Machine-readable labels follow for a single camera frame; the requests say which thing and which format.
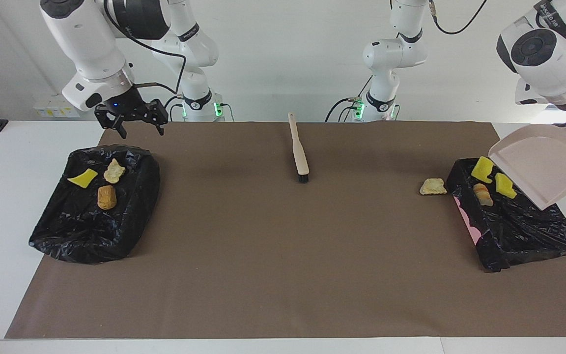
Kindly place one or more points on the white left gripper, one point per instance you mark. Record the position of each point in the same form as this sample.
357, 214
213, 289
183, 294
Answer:
531, 94

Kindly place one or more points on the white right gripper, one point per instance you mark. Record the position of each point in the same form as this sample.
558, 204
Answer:
94, 93

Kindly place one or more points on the orange beige sponge chunk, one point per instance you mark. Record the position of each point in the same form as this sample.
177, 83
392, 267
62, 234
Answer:
114, 171

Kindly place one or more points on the beige plastic dustpan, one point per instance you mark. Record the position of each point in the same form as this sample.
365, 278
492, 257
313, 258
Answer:
541, 162

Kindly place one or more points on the green yellow sponge wedge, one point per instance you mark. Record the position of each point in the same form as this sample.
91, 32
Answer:
83, 178

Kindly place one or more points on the brown yellow sponge chunk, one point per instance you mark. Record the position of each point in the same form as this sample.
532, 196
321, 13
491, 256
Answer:
106, 197

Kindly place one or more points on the curved yellow green sponge piece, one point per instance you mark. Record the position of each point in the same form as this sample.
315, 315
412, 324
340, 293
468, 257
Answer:
505, 186

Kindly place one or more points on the plain yellow sponge chunk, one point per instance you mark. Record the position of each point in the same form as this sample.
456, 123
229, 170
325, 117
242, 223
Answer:
482, 170

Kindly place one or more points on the rounded pale beige sponge chunk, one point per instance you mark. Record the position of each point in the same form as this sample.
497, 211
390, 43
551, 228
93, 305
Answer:
483, 194

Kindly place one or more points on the beige brush with black bristles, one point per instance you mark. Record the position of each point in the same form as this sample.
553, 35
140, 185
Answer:
300, 152

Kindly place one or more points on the elongated pale beige sponge chunk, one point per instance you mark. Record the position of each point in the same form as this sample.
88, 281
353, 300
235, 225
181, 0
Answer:
433, 187

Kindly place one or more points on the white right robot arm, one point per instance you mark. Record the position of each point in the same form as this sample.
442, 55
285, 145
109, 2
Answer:
86, 39

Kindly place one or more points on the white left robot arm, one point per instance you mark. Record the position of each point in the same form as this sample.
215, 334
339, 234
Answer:
543, 59

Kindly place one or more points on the black trash bag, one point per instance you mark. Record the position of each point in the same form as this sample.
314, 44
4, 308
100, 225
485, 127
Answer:
523, 231
67, 231

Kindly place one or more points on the pink plastic bin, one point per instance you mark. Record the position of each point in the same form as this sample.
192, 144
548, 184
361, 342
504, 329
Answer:
470, 227

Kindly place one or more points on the brown paper table mat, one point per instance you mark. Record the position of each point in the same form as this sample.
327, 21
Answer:
283, 309

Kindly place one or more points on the white wall outlet boxes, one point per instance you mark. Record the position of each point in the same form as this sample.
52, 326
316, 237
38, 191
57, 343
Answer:
47, 109

